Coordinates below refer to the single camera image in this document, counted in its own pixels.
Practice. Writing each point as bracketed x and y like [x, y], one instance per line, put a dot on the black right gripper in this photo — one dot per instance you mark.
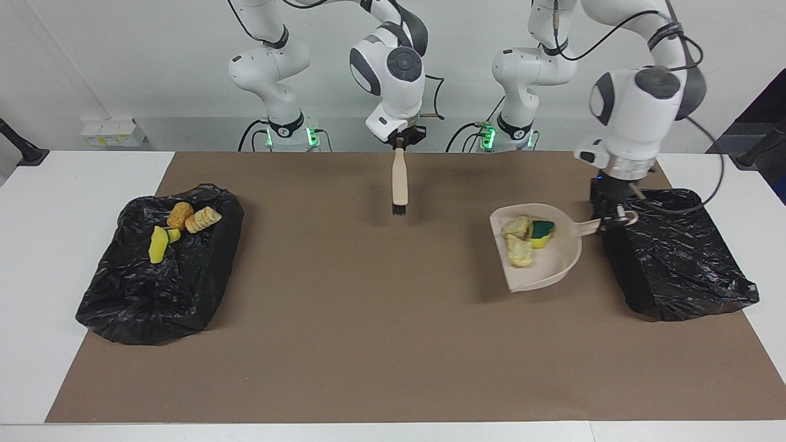
[408, 135]

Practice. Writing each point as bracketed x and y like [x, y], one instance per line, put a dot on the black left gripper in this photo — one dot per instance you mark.
[611, 193]

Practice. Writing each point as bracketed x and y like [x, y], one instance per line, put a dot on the beige brush with black bristles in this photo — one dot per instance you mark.
[400, 178]

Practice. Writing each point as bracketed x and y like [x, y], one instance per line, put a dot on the yellow sponge piece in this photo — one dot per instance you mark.
[158, 245]
[542, 232]

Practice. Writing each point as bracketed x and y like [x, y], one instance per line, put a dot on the beige plastic dustpan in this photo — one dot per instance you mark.
[552, 264]

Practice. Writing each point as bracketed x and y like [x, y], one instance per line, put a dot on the yellow and green sponge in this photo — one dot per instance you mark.
[175, 236]

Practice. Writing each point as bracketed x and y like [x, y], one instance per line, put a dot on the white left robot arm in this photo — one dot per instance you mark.
[638, 110]

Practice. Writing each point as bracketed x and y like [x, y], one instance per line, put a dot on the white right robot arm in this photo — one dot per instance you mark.
[396, 67]

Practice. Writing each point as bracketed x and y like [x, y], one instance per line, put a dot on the small black bag-lined bin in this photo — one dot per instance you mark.
[675, 258]

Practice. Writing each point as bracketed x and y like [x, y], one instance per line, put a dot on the large black bag-lined bin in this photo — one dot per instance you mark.
[159, 288]

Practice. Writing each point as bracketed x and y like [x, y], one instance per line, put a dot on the black stand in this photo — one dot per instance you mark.
[752, 158]
[31, 155]

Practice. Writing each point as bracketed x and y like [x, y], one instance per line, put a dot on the dark partition panel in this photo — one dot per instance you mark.
[767, 104]

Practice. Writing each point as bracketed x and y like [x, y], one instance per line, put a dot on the brown table mat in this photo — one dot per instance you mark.
[344, 380]

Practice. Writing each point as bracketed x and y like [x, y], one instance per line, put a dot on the white socket box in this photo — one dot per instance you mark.
[113, 132]

